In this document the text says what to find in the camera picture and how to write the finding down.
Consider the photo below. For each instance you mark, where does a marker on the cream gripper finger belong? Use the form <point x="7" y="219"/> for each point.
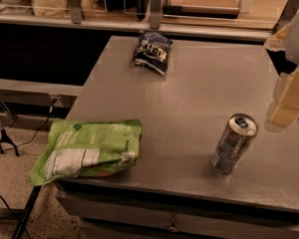
<point x="284" y="108"/>
<point x="277" y="41"/>

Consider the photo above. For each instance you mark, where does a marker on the silver redbull can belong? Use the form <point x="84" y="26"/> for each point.
<point x="237" y="136"/>

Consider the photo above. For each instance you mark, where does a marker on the blue chip bag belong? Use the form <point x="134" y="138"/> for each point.
<point x="152" y="51"/>

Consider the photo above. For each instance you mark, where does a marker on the green chip bag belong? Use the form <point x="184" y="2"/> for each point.
<point x="87" y="149"/>

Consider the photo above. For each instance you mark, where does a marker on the brown perforated board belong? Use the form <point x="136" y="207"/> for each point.
<point x="202" y="8"/>

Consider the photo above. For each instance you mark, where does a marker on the grey cabinet drawer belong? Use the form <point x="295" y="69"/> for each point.
<point x="105" y="217"/>

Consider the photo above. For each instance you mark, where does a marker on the black tripod stand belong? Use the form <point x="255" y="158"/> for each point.
<point x="6" y="139"/>

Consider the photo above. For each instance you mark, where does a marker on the black diagonal leg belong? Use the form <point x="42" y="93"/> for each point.
<point x="22" y="221"/>

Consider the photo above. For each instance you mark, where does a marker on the grey metal shelf post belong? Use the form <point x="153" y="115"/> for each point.
<point x="154" y="14"/>
<point x="76" y="11"/>

